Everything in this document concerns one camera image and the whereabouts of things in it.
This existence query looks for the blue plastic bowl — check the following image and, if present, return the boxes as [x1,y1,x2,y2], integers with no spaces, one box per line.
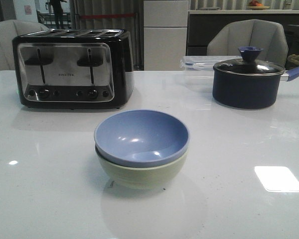
[94,110,189,168]

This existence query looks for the green plastic bowl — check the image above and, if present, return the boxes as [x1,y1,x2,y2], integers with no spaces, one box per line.
[95,148,189,190]

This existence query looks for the clear plastic food container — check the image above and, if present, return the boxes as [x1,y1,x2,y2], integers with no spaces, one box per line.
[180,56,241,93]

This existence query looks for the black and chrome toaster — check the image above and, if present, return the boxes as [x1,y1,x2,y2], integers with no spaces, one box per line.
[12,29,134,109]

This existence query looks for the dark blue saucepan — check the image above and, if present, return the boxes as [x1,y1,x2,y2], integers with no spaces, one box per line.
[212,66,299,110]

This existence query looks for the white cabinet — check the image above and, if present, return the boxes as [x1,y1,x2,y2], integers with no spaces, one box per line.
[144,0,189,71]

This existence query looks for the dark sideboard counter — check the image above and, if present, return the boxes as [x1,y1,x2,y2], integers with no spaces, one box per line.
[186,9,299,55]

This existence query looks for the grey chair on right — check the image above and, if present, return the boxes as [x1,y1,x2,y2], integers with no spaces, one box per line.
[207,19,289,66]

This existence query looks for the grey chair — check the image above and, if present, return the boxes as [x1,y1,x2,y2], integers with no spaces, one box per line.
[207,19,289,66]
[0,19,48,71]

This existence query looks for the glass lid with blue knob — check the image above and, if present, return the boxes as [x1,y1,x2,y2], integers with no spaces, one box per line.
[213,46,285,76]

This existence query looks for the plate of fruit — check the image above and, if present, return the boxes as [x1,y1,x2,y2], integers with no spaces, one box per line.
[247,0,270,10]

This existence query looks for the grey chair on left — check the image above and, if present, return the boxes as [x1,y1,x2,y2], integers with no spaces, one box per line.
[0,19,48,71]

